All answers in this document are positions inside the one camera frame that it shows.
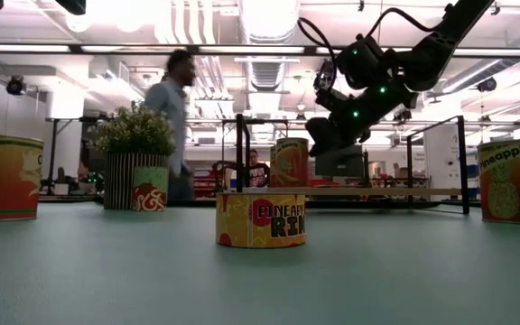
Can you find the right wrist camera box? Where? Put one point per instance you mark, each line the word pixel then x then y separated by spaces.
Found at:
pixel 332 100

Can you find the black computer monitor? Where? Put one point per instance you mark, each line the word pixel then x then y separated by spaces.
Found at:
pixel 346 164

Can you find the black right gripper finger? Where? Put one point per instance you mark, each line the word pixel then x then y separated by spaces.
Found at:
pixel 325 135

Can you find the black workstation frame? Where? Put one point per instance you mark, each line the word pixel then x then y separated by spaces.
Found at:
pixel 52 153
pixel 264 121

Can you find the orange corn can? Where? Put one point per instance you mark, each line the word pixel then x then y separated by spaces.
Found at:
pixel 7 180
pixel 289 164

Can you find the red storage bins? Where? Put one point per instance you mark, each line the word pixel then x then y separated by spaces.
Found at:
pixel 206 185

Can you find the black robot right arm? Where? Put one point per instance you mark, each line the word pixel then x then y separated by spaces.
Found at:
pixel 440 40

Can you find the blue storage bins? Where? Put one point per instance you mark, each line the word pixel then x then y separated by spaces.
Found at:
pixel 472 173

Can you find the artificial plant in striped pot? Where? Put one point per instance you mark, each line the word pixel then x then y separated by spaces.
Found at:
pixel 117 180

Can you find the black ceiling spotlight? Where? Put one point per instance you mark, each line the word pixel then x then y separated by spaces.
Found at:
pixel 485 84
pixel 322 80
pixel 16 86

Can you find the short yellow pineapple rings can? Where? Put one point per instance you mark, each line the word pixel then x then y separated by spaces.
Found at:
pixel 242 225

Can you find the wooden shelf with black frame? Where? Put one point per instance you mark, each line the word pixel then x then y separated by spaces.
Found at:
pixel 377 191

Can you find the black aluminium station frame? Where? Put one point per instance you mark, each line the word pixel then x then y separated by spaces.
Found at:
pixel 197 204

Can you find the silver ceiling air duct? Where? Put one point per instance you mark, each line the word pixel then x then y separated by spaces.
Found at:
pixel 269 22

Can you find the orange pineapple can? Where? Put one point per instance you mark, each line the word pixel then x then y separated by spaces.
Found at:
pixel 513 185

